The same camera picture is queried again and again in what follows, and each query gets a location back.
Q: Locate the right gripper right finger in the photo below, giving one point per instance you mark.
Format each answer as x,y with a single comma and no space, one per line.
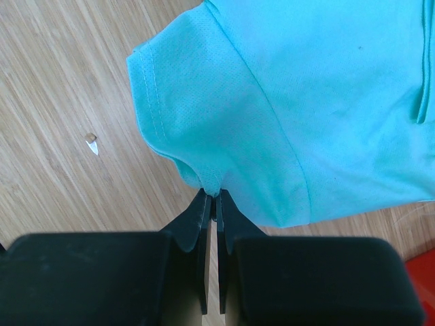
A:
308,280

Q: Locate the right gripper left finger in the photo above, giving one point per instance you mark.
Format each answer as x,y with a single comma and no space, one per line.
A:
111,278

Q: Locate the teal green t shirt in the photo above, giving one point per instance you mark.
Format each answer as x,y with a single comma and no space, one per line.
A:
303,110

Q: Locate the red plastic bin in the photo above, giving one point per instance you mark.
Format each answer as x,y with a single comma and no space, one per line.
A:
421,271

